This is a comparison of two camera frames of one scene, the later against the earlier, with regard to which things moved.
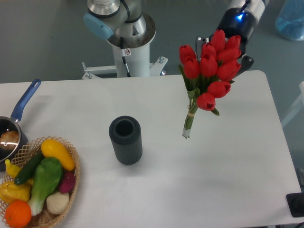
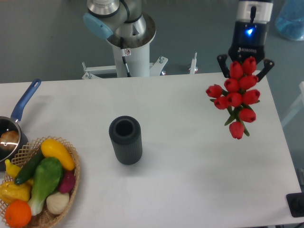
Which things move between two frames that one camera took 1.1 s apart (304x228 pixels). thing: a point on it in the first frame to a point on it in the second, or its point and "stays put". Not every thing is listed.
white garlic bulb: (57, 202) stays put
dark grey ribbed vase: (125, 133) stays put
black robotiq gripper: (235, 21) to (250, 39)
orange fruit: (18, 213) stays put
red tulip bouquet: (208, 73) to (237, 95)
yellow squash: (50, 148) stays put
